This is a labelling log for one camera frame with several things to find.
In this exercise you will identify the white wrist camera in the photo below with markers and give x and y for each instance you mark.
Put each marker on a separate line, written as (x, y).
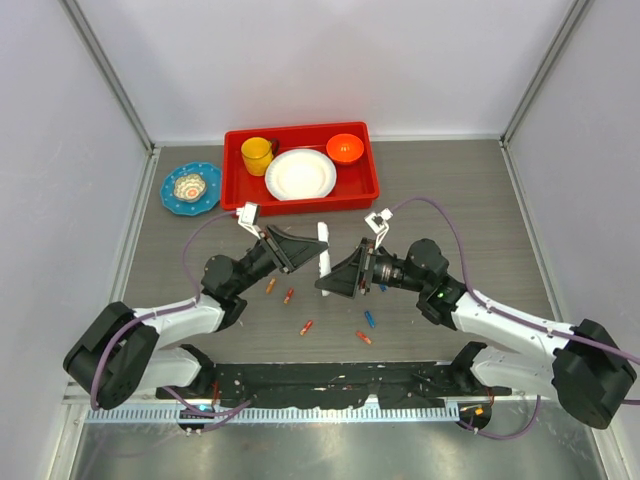
(378, 222)
(247, 218)

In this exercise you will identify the blue battery lower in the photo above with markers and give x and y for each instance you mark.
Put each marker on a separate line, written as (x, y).
(370, 319)

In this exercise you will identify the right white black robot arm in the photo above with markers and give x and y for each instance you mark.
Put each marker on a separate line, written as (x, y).
(579, 366)

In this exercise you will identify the orange battery left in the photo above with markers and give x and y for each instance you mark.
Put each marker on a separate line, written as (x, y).
(270, 285)

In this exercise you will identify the yellow mug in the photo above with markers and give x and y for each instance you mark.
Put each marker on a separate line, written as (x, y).
(258, 153)

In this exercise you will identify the white paper plate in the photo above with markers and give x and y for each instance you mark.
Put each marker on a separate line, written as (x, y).
(301, 174)

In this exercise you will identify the red battery middle left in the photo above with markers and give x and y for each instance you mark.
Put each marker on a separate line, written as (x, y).
(288, 295)

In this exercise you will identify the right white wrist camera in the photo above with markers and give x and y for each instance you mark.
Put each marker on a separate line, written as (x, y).
(378, 222)

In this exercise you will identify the small patterned bowl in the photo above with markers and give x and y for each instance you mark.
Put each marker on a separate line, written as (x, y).
(189, 188)

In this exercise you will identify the red battery bottom left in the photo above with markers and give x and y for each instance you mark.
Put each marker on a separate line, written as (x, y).
(306, 327)

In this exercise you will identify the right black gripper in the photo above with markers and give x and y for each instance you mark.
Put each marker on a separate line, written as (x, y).
(356, 271)

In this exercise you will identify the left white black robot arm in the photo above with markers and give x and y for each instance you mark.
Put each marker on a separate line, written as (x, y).
(125, 350)

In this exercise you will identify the red plastic tray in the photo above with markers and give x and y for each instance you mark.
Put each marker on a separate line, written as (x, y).
(357, 184)

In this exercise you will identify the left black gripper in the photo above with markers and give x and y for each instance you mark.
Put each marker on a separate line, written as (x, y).
(289, 252)

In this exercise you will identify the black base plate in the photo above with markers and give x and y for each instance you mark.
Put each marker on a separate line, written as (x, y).
(338, 386)

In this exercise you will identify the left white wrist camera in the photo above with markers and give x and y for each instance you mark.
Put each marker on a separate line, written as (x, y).
(247, 218)

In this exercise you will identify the orange bowl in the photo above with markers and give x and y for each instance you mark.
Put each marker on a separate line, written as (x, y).
(345, 148)

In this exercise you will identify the blue dotted plate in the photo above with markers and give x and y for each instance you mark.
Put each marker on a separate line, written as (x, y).
(213, 177)

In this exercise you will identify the red battery bottom right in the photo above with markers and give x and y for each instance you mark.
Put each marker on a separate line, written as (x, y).
(363, 337)

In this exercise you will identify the slotted cable duct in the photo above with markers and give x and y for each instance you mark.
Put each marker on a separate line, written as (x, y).
(368, 413)

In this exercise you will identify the red battery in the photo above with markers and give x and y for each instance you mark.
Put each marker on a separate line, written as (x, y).
(363, 337)
(288, 295)
(306, 327)

